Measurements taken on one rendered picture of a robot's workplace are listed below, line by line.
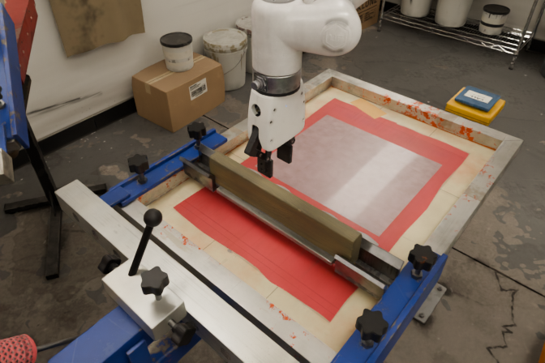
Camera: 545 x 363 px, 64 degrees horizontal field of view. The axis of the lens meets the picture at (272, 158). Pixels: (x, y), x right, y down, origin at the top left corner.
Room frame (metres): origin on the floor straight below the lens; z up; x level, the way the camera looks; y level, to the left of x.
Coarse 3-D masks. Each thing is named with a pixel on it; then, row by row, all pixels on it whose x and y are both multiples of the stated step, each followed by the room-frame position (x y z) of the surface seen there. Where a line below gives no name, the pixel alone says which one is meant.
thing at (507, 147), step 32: (384, 96) 1.07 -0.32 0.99; (448, 128) 0.95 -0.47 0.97; (480, 128) 0.92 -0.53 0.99; (512, 160) 0.82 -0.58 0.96; (160, 192) 0.70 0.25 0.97; (480, 192) 0.68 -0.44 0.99; (160, 224) 0.58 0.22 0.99; (448, 224) 0.58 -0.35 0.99; (192, 256) 0.51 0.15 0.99; (224, 288) 0.44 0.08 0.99; (256, 320) 0.38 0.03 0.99; (288, 320) 0.38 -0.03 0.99; (288, 352) 0.34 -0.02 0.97; (320, 352) 0.33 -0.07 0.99
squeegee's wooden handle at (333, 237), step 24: (216, 168) 0.70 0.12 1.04; (240, 168) 0.67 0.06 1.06; (240, 192) 0.65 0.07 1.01; (264, 192) 0.61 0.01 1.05; (288, 192) 0.60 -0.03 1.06; (288, 216) 0.57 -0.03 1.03; (312, 216) 0.54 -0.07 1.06; (312, 240) 0.53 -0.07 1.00; (336, 240) 0.50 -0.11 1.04; (360, 240) 0.50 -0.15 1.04
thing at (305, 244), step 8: (224, 192) 0.67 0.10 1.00; (232, 200) 0.65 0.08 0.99; (240, 200) 0.65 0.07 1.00; (248, 208) 0.62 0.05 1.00; (256, 208) 0.62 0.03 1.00; (256, 216) 0.61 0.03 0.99; (264, 216) 0.60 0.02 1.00; (272, 224) 0.58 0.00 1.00; (280, 224) 0.58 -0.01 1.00; (280, 232) 0.57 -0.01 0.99; (288, 232) 0.56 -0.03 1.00; (296, 240) 0.54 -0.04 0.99; (304, 240) 0.54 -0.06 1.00; (304, 248) 0.53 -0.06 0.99; (312, 248) 0.52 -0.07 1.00; (320, 256) 0.50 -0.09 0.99; (328, 256) 0.50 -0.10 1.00
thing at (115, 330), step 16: (112, 320) 0.35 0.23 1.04; (128, 320) 0.35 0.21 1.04; (80, 336) 0.32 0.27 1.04; (96, 336) 0.32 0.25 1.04; (112, 336) 0.32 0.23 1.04; (128, 336) 0.32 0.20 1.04; (144, 336) 0.33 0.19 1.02; (64, 352) 0.30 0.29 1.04; (80, 352) 0.30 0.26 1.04; (96, 352) 0.30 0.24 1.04; (112, 352) 0.30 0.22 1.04
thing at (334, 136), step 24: (312, 120) 1.00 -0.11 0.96; (336, 120) 1.00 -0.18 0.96; (360, 120) 1.00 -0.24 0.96; (384, 120) 1.00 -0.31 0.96; (312, 144) 0.89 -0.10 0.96; (336, 144) 0.89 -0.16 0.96; (360, 144) 0.89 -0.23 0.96; (288, 168) 0.80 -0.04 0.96; (312, 168) 0.80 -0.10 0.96; (336, 168) 0.80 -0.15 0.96; (216, 192) 0.71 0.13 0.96; (312, 192) 0.71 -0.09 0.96; (192, 216) 0.64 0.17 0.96; (216, 216) 0.64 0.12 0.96; (240, 216) 0.64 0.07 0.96; (216, 240) 0.57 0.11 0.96; (240, 240) 0.57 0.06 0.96
